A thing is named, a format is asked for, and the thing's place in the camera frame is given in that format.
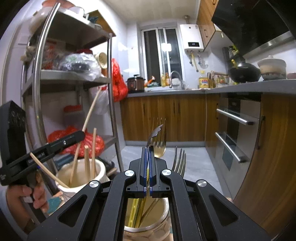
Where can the white ceramic double utensil holder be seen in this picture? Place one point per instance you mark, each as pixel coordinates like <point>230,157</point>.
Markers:
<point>157,230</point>

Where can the wooden upper cabinets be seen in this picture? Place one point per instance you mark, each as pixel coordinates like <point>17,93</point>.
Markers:
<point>204,20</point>

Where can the clear plastic bag on shelf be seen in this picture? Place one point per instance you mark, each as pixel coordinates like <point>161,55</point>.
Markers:
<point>82,64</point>

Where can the red hanging plastic bag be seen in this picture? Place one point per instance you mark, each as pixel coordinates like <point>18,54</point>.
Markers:
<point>120,90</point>

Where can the dark electric pressure cooker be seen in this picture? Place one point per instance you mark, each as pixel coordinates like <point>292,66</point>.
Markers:
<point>135,84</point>

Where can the silver spoon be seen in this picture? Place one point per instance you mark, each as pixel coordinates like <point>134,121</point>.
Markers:
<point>154,134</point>

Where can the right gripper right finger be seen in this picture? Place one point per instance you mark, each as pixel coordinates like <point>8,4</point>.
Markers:
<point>198,211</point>

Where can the chrome sink faucet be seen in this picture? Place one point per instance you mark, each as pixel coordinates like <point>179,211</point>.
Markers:
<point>176,80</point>

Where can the white water heater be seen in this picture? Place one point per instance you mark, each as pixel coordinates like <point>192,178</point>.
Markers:
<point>191,37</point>

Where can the black range hood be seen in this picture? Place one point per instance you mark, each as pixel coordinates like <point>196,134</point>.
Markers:
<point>250,24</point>

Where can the black wok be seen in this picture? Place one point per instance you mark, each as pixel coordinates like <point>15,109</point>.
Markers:
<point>243,72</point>

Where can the white ceramic pot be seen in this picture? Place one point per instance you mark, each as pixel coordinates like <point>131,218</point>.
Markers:
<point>272,68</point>

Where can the wooden lower kitchen cabinets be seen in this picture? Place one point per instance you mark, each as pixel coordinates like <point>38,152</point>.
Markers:
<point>267,194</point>

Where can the yellow oil bottle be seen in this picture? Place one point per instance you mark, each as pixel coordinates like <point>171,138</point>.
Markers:
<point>203,79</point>

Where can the stainless steel shelf rack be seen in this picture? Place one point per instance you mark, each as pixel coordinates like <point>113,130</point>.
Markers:
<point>65,25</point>

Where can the gold fork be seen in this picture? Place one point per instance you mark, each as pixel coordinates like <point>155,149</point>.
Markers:
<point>159,141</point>

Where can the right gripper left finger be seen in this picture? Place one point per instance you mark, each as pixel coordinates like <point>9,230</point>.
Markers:
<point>97,211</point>

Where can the built-in steel oven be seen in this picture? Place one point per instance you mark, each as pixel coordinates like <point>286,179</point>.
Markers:
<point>239,116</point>

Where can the white hanging plastic bag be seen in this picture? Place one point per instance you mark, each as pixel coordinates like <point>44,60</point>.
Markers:
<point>102,102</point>

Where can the window with sliding frames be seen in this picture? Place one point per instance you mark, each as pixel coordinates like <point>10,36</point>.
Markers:
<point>161,52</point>

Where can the silver fork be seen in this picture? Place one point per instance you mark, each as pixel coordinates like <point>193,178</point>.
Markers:
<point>179,163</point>

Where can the person left hand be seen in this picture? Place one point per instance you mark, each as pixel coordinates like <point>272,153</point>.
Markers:
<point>15,194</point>

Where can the yellow green plastic spoon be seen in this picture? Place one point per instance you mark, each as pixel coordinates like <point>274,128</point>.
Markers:
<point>134,213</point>

